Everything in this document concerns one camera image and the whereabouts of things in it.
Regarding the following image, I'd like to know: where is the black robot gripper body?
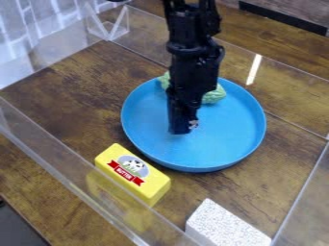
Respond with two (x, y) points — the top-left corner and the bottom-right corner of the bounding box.
(161, 0), (226, 109)

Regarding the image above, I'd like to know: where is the clear acrylic enclosure wall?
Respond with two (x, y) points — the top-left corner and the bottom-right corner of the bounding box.
(0, 0), (329, 246)

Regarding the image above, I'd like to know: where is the clear acrylic corner bracket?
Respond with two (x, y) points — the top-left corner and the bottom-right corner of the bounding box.
(82, 0), (130, 40)

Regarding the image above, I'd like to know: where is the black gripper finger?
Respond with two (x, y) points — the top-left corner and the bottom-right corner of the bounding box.
(166, 89), (202, 135)

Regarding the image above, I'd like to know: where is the green bitter gourd toy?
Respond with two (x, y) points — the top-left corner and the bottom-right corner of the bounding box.
(157, 71), (226, 105)

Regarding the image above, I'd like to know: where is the white speckled foam block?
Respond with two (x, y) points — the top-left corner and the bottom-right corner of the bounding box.
(185, 199), (272, 246)

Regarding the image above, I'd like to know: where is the yellow butter block toy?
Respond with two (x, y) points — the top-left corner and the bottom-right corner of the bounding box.
(94, 143), (171, 207)

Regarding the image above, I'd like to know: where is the black baseboard strip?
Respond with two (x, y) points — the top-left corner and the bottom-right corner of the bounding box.
(238, 0), (329, 37)

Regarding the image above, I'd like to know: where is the blue round tray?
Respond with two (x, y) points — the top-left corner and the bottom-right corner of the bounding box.
(120, 79), (266, 173)

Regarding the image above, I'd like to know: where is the white sheer curtain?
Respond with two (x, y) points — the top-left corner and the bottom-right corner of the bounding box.
(0, 0), (130, 90)

